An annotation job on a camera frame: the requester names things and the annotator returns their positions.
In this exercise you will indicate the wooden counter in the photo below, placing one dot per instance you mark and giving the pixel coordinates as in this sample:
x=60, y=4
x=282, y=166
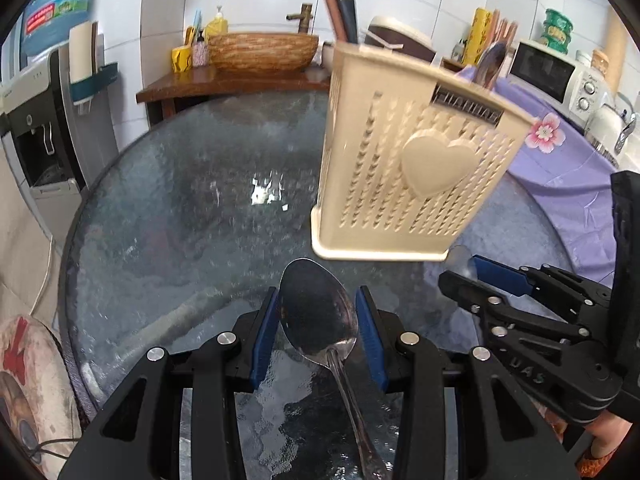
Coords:
x=200, y=85

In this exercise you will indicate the white microwave oven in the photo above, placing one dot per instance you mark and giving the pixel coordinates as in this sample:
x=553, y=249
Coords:
x=545, y=72

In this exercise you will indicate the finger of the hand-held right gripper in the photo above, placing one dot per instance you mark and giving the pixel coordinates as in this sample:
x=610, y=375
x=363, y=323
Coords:
x=500, y=271
x=465, y=287

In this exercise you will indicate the green stacked containers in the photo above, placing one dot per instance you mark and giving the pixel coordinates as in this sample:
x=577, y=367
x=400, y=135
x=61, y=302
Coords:
x=557, y=30

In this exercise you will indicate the brass faucet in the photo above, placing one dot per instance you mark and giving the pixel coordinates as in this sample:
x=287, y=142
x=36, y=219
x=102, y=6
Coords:
x=304, y=17

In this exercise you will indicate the yellow soap dispenser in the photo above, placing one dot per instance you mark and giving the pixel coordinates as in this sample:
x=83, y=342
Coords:
x=216, y=25

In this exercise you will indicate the yellow container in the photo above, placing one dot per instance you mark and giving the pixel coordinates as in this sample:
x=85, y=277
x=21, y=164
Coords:
x=479, y=35

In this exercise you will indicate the white kettle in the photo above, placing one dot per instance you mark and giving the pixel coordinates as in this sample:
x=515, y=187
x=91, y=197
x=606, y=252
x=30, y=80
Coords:
x=607, y=127

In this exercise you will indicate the blue water jug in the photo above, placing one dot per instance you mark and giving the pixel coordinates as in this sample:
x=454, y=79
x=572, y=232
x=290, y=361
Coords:
x=57, y=5

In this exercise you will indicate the yellow mug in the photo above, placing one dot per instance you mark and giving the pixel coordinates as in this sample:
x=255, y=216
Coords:
x=181, y=60

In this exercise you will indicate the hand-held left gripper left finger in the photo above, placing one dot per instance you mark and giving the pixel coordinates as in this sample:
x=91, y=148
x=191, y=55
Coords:
x=262, y=345

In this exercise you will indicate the water dispenser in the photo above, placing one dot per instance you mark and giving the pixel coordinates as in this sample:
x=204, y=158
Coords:
x=35, y=135

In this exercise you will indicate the purple floral cloth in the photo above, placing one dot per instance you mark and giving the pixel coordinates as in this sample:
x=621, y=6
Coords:
x=565, y=185

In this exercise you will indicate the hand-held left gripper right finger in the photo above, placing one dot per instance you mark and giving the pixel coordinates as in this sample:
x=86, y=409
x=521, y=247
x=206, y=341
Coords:
x=372, y=345

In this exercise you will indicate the person's right hand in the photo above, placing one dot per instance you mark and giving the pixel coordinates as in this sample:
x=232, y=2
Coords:
x=612, y=432

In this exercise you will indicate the large metal spoon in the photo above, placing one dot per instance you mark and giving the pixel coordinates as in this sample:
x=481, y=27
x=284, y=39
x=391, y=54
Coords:
x=315, y=310

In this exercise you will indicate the round printed cushion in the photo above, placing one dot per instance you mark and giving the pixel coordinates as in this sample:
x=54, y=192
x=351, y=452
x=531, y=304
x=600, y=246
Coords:
x=35, y=390

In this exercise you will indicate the floral pump bottle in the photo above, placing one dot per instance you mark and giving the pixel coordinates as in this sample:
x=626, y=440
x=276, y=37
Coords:
x=200, y=52

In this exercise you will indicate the beige cloth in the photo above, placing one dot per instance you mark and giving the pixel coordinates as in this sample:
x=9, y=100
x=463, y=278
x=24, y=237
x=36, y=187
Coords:
x=20, y=260

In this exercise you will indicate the woven brown wash basin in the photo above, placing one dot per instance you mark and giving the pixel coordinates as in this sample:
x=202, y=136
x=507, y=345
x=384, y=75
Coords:
x=262, y=52

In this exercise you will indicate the beige perforated utensil holder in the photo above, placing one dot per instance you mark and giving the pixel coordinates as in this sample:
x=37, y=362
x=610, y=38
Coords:
x=380, y=200

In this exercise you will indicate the teal wall holder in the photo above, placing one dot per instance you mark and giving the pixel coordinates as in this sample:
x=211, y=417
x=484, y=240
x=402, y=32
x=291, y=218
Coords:
x=97, y=85

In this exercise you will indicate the white pot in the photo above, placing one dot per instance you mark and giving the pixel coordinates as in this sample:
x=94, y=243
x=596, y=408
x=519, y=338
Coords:
x=400, y=35

